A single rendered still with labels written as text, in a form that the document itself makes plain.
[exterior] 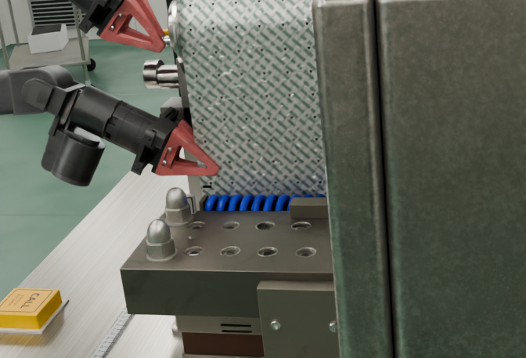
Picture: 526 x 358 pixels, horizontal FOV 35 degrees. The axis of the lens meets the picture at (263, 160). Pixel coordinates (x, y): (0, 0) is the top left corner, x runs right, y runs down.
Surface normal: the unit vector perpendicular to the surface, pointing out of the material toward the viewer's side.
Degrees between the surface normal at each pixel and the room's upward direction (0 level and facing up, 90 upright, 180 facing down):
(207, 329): 90
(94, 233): 0
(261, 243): 0
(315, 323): 90
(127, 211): 0
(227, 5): 60
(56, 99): 81
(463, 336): 90
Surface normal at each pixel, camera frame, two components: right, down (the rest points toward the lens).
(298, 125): -0.22, 0.36
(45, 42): 0.06, 0.35
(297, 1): -0.24, -0.23
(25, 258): -0.10, -0.93
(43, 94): -0.09, 0.20
